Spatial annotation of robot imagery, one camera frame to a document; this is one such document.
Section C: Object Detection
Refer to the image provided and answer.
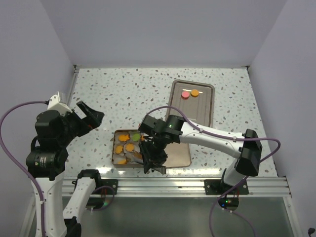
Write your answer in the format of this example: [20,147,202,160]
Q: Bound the orange round cookie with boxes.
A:
[191,89,199,97]
[134,152,143,159]
[117,159,127,165]

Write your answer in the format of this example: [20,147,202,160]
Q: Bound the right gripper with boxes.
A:
[139,134,168,173]

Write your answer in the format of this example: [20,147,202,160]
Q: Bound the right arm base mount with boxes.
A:
[204,179,249,195]

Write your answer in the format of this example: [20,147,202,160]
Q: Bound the orange animal cookie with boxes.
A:
[118,134,130,143]

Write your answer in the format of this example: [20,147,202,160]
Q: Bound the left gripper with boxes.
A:
[57,100,104,145]

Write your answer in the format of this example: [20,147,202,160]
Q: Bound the metal tongs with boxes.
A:
[126,158,152,173]

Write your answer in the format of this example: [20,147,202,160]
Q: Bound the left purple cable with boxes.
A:
[0,100,50,237]

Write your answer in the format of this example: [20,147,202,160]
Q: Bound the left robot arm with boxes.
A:
[26,101,104,237]

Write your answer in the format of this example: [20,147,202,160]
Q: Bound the gold tin lid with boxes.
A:
[163,143,191,168]

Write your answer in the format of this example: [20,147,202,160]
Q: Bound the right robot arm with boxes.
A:
[138,115,262,194]

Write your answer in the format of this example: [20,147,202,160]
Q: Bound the orange round cookie top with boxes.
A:
[191,89,199,97]

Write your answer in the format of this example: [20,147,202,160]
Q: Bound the orange flower cookie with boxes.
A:
[115,145,123,155]

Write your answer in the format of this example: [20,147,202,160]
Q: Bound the aluminium front rail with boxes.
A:
[32,175,293,198]

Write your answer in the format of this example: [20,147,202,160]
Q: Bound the green round cookie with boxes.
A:
[132,133,141,142]

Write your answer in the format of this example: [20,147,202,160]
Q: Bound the purple cable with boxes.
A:
[144,105,282,237]
[0,100,50,237]

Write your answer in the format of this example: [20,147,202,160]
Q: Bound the gold cookie tin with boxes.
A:
[112,129,145,168]

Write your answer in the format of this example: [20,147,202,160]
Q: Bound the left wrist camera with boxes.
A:
[47,91,72,116]

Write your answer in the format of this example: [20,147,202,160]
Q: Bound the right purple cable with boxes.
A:
[144,105,282,237]

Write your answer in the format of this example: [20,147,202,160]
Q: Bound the silver metal tray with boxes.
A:
[168,79,215,127]

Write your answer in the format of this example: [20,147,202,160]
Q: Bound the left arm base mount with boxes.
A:
[97,179,119,197]

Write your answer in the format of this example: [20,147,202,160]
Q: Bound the pink round cookie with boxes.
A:
[181,91,190,99]

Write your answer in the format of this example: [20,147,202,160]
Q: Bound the orange swirl cookie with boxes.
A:
[125,143,135,152]

